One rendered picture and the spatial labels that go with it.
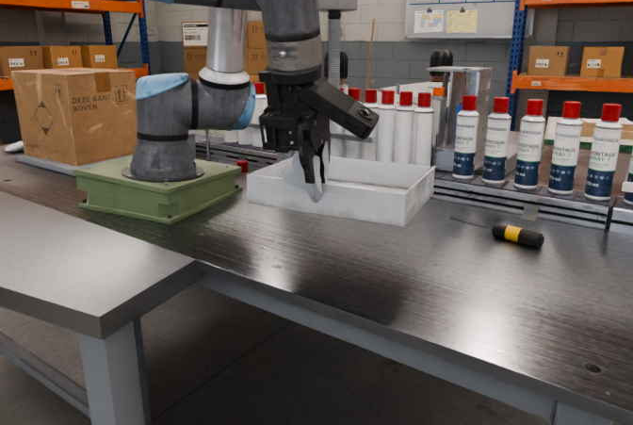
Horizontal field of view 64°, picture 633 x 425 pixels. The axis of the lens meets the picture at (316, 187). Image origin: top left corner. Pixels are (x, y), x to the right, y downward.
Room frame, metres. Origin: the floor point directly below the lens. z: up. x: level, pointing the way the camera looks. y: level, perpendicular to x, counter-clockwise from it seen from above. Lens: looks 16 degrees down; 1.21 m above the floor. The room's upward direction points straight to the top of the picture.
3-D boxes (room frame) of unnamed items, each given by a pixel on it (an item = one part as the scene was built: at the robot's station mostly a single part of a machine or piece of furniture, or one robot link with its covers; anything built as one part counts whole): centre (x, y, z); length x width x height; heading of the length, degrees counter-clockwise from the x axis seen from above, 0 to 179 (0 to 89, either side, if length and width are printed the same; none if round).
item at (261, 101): (1.61, 0.18, 0.98); 0.05 x 0.05 x 0.20
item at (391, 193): (0.84, -0.05, 0.97); 0.27 x 0.20 x 0.05; 65
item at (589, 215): (1.51, 0.03, 0.85); 1.65 x 0.11 x 0.05; 55
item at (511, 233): (0.96, -0.36, 0.84); 0.20 x 0.03 x 0.03; 47
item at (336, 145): (1.44, -0.06, 0.98); 0.05 x 0.05 x 0.20
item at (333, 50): (1.33, -0.04, 1.18); 0.04 x 0.04 x 0.21
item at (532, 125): (1.14, -0.49, 0.98); 0.05 x 0.05 x 0.20
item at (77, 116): (1.65, 0.78, 0.99); 0.30 x 0.24 x 0.27; 56
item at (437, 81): (1.90, -0.46, 1.04); 0.09 x 0.09 x 0.29
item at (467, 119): (1.22, -0.37, 0.98); 0.05 x 0.05 x 0.20
